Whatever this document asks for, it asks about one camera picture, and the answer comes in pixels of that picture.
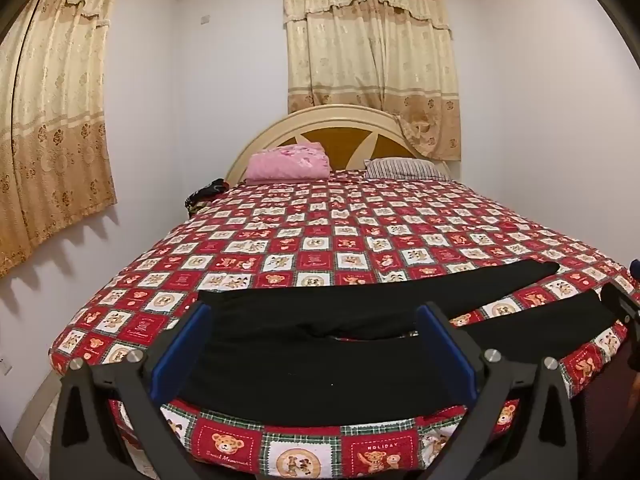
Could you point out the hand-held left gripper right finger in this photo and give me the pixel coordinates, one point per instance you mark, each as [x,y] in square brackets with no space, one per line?
[445,355]

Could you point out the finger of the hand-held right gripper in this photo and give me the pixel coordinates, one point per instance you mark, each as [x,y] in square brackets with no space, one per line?
[636,270]
[622,305]

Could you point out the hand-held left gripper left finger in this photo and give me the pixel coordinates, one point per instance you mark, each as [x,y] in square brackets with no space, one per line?
[182,355]

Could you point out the black pants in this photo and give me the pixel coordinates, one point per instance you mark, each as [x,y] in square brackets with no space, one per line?
[300,350]

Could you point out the dark patterned cloth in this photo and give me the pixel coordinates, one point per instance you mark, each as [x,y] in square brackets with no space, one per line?
[207,194]

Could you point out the red bear-print bedspread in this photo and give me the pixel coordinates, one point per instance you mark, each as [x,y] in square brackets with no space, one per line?
[320,240]

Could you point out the striped pillow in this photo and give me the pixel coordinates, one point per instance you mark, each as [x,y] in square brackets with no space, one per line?
[405,167]

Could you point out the pink folded blanket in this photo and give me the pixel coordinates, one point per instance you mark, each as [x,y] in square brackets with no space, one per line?
[290,162]

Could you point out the cream and brown headboard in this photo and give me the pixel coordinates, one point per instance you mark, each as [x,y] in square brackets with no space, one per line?
[345,142]

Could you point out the beige floral curtain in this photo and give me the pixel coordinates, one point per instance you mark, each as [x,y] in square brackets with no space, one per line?
[55,125]
[370,60]

